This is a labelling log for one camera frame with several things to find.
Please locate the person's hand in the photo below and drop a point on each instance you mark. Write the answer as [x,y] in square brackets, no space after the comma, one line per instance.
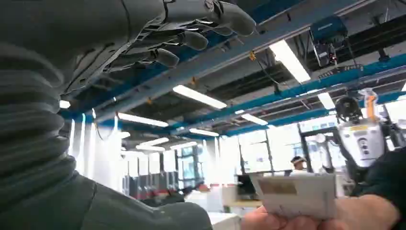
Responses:
[358,214]

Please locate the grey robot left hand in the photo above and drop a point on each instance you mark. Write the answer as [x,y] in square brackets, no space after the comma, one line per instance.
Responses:
[79,28]

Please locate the pale card with tan label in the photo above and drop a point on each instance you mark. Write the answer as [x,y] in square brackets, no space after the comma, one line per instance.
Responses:
[304,196]

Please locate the white humanoid robot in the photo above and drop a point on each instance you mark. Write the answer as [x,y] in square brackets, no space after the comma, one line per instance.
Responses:
[361,143]

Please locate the person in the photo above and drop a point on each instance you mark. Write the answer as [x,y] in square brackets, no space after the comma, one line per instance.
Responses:
[298,163]

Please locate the ribbed grey left arm sleeve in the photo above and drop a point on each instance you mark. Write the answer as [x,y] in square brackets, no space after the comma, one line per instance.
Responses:
[28,127]

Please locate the long ceiling light panel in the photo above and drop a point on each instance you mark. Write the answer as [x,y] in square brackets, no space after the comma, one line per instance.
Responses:
[326,101]
[154,142]
[254,119]
[290,60]
[142,120]
[204,132]
[199,96]

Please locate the blue overhead crane beam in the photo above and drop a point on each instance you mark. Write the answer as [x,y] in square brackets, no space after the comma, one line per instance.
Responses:
[222,60]
[317,84]

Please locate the blue overhead hoist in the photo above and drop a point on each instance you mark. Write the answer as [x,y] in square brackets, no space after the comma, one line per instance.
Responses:
[328,35]

